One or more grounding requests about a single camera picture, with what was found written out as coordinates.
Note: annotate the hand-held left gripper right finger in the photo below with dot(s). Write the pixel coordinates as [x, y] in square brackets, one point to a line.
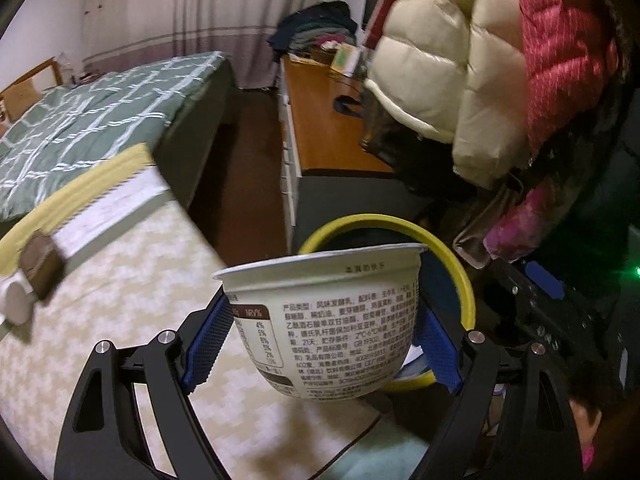
[440, 350]

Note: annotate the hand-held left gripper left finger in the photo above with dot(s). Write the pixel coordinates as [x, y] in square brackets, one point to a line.
[210, 345]

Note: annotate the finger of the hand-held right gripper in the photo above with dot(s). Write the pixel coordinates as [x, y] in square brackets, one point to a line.
[545, 280]

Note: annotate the white yogurt cup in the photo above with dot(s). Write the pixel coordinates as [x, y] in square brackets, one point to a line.
[325, 320]

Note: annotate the yellow rim trash bin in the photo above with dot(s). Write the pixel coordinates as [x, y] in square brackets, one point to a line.
[370, 221]

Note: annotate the beige patterned tablecloth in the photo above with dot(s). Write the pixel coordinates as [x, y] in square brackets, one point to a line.
[125, 270]

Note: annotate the brown wallet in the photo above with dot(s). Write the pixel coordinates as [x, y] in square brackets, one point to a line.
[42, 265]

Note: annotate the black leather bag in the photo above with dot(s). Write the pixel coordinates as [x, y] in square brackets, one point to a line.
[400, 150]

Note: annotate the white paper tissue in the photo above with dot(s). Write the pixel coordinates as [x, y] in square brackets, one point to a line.
[17, 302]

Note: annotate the wooden bed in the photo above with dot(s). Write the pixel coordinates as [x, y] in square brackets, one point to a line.
[200, 135]

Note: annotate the red down jacket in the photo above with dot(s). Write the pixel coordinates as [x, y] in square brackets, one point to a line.
[565, 60]

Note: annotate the cream down jacket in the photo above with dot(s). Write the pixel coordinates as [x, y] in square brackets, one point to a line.
[440, 60]

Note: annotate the wooden top dresser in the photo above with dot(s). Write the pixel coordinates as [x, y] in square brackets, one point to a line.
[325, 130]

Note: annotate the green plaid quilt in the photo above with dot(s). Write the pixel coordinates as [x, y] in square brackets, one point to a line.
[75, 130]

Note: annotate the light green box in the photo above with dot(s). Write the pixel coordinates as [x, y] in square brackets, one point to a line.
[343, 57]

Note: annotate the pink white curtain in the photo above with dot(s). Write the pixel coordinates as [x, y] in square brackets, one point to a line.
[200, 10]

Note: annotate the pile of folded clothes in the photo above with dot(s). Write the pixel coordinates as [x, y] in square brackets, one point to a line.
[310, 25]

